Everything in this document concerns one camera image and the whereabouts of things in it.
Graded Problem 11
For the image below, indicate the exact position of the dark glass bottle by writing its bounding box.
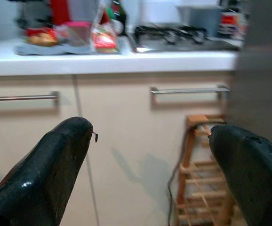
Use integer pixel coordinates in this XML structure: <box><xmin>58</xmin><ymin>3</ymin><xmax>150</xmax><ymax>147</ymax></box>
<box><xmin>111</xmin><ymin>0</ymin><xmax>129</xmax><ymax>37</ymax></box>

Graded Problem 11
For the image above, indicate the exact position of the grey pot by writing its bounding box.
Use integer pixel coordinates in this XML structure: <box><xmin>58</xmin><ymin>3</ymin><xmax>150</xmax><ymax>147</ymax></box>
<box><xmin>177</xmin><ymin>5</ymin><xmax>223</xmax><ymax>38</ymax></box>

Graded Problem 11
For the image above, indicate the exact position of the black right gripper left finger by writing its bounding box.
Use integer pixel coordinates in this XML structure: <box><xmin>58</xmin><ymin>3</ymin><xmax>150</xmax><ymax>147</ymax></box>
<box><xmin>0</xmin><ymin>116</ymin><xmax>94</xmax><ymax>226</ymax></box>

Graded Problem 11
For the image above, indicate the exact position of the wooden slatted rack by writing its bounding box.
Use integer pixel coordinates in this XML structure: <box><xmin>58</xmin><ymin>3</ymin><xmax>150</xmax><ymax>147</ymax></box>
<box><xmin>175</xmin><ymin>114</ymin><xmax>242</xmax><ymax>226</ymax></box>

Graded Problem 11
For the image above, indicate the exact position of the steel gas stove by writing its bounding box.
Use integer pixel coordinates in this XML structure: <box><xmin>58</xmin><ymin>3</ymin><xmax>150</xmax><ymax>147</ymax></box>
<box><xmin>130</xmin><ymin>23</ymin><xmax>242</xmax><ymax>53</ymax></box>

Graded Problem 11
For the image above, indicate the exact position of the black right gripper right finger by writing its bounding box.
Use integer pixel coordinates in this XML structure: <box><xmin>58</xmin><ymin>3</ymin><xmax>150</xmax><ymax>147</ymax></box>
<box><xmin>208</xmin><ymin>124</ymin><xmax>272</xmax><ymax>226</ymax></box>

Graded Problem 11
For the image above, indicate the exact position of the clear red snack bag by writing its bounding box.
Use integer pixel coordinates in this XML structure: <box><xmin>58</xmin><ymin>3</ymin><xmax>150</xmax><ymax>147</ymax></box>
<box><xmin>90</xmin><ymin>4</ymin><xmax>119</xmax><ymax>54</ymax></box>

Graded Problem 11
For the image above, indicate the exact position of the red kitchen appliance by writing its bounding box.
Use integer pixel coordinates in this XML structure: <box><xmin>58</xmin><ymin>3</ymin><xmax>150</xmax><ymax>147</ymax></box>
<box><xmin>16</xmin><ymin>0</ymin><xmax>68</xmax><ymax>29</ymax></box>

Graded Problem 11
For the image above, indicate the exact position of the beige cabinet door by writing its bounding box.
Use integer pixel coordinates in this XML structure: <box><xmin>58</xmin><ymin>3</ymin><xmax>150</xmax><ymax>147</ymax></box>
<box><xmin>0</xmin><ymin>74</ymin><xmax>100</xmax><ymax>226</ymax></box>
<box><xmin>76</xmin><ymin>73</ymin><xmax>235</xmax><ymax>226</ymax></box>

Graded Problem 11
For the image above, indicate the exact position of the grey dish mat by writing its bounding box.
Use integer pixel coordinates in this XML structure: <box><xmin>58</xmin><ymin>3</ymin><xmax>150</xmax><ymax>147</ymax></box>
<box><xmin>15</xmin><ymin>42</ymin><xmax>122</xmax><ymax>56</ymax></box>

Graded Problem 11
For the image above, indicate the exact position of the steel bar cabinet handle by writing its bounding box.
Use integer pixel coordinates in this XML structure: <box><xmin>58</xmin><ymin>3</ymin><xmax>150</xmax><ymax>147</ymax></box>
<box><xmin>151</xmin><ymin>86</ymin><xmax>230</xmax><ymax>104</ymax></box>
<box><xmin>0</xmin><ymin>91</ymin><xmax>59</xmax><ymax>106</ymax></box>

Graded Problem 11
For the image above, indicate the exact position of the red white box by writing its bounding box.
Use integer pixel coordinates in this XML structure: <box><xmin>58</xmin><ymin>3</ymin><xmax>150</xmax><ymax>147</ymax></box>
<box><xmin>218</xmin><ymin>9</ymin><xmax>248</xmax><ymax>36</ymax></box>

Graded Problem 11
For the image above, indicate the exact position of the grey small fridge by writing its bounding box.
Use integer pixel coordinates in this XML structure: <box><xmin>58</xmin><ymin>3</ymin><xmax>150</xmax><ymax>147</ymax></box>
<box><xmin>227</xmin><ymin>0</ymin><xmax>272</xmax><ymax>156</ymax></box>

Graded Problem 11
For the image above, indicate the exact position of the red food package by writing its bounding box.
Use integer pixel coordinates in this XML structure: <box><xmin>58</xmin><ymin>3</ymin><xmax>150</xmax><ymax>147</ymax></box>
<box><xmin>24</xmin><ymin>27</ymin><xmax>59</xmax><ymax>48</ymax></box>

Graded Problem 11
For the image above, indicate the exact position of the pink-lidded clear container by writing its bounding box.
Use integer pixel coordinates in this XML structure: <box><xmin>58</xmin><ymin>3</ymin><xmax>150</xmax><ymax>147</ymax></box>
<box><xmin>66</xmin><ymin>21</ymin><xmax>92</xmax><ymax>47</ymax></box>

